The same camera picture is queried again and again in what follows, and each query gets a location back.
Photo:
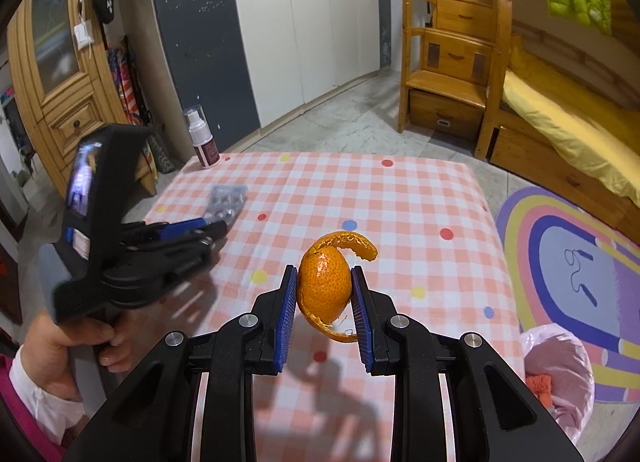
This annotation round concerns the orange peel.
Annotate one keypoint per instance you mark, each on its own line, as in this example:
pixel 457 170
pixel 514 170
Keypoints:
pixel 322 282

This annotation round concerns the person's left hand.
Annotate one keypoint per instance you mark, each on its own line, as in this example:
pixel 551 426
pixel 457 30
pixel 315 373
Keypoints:
pixel 55 357

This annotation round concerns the wooden bunk bed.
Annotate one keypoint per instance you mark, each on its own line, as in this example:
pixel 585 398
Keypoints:
pixel 530 156

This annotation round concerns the wooden staircase with drawers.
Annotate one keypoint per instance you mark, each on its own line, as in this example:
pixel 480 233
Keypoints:
pixel 452 56

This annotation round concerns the orange crumpled scrap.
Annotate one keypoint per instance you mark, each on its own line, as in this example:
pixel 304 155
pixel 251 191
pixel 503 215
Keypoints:
pixel 539 387

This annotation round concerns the rainbow oval rug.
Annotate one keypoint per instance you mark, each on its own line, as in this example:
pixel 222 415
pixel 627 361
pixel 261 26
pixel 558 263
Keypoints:
pixel 530 242

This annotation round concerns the white wardrobe with dots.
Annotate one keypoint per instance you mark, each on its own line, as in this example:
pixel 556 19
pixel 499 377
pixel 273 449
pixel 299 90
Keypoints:
pixel 310 16

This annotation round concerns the yellow bedsheet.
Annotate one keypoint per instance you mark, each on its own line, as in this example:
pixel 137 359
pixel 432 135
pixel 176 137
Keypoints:
pixel 565 121

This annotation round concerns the table with checked tablecloth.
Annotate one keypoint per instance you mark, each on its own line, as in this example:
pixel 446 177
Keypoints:
pixel 375 202

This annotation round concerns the person's left forearm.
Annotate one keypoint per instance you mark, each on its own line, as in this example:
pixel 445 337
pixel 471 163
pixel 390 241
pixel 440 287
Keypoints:
pixel 30 412

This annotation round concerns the silver blister pack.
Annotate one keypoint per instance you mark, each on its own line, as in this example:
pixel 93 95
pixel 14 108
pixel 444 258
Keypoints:
pixel 227 202

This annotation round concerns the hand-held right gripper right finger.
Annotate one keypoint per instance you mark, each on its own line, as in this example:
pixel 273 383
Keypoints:
pixel 362 322

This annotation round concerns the trash bin with pink bag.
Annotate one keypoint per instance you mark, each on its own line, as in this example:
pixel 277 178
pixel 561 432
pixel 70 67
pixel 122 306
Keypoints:
pixel 550 357

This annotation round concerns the white spray bottle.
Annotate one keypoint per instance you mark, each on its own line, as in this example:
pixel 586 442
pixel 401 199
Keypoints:
pixel 205 146

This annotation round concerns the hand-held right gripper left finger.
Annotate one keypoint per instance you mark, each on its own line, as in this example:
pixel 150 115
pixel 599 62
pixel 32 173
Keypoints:
pixel 286 322

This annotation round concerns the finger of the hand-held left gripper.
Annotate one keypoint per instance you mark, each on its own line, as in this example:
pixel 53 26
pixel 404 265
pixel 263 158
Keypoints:
pixel 175 257
pixel 185 226

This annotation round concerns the wooden cabinet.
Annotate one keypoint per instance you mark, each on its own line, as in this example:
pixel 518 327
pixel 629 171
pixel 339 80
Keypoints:
pixel 65 106

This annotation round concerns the striped colourful bag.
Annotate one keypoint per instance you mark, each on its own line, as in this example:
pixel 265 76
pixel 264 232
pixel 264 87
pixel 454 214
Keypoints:
pixel 127 86

